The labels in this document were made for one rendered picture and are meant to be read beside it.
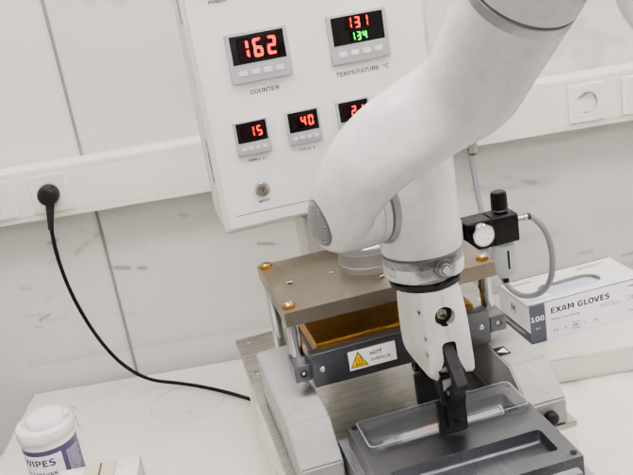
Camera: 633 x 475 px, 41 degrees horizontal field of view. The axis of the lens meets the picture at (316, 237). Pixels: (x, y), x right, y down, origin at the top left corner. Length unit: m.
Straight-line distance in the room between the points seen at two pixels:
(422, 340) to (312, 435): 0.19
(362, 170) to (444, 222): 0.14
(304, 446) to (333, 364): 0.11
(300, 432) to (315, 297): 0.16
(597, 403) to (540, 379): 0.41
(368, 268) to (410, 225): 0.26
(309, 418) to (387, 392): 0.20
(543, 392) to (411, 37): 0.50
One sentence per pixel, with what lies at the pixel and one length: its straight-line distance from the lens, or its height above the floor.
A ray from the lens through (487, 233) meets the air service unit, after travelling 1.27.
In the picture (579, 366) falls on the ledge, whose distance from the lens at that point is 1.50.
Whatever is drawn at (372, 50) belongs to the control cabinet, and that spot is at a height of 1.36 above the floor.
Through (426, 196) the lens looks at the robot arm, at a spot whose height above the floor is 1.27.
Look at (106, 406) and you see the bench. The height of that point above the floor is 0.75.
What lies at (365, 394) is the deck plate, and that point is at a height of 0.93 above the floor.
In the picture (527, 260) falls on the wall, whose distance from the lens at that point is 1.75.
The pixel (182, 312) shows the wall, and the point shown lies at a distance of 1.72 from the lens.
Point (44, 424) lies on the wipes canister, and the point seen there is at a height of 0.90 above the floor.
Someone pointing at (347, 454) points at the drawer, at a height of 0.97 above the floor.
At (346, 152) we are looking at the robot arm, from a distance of 0.74.
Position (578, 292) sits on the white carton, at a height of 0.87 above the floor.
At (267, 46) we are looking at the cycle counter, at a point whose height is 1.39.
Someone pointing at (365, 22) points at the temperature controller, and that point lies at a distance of 1.17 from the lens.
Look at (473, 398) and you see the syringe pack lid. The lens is 0.98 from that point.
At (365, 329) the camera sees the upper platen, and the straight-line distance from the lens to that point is 1.04.
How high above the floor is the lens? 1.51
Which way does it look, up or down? 19 degrees down
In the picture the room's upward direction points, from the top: 10 degrees counter-clockwise
